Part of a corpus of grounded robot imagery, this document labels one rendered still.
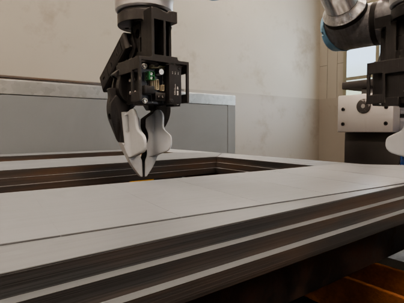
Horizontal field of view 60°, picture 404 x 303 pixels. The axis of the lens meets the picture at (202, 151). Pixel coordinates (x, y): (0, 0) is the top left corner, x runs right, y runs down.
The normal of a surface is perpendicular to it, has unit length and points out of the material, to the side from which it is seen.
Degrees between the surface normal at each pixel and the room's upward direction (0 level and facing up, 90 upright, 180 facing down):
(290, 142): 90
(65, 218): 0
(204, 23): 90
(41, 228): 0
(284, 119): 90
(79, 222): 0
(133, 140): 93
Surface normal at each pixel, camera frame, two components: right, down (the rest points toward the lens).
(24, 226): 0.00, -1.00
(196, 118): 0.60, 0.05
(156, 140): -0.76, -0.01
